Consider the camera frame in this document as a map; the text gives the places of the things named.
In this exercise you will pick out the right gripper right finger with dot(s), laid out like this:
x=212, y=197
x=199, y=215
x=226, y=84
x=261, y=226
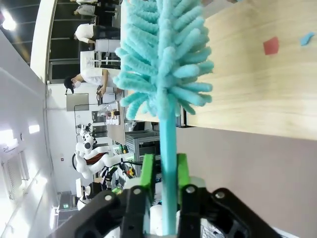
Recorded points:
x=183, y=171

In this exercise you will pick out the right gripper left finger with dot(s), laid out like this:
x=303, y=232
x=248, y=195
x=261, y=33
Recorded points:
x=147, y=171

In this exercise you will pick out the teal microfiber duster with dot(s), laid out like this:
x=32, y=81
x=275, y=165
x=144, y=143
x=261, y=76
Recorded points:
x=168, y=74

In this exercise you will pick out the grey metal cabinet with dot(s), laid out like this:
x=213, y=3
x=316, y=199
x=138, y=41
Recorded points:
x=146, y=146

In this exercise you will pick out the background table with clutter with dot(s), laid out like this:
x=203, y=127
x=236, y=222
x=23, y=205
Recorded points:
x=116, y=124

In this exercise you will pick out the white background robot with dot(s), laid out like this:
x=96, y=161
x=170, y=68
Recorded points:
x=91, y=153

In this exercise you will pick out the masked person in white shirt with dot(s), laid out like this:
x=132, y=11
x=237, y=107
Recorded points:
x=91, y=75

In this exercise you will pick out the bending person in white shirt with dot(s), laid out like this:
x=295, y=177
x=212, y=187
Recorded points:
x=85, y=33

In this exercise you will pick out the red paper scrap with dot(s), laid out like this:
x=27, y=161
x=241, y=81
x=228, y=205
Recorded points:
x=271, y=45

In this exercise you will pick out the blue paper scrap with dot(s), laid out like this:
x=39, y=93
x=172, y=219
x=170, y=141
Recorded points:
x=307, y=39

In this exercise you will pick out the round ceiling light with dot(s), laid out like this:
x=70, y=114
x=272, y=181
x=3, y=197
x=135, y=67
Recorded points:
x=9, y=22

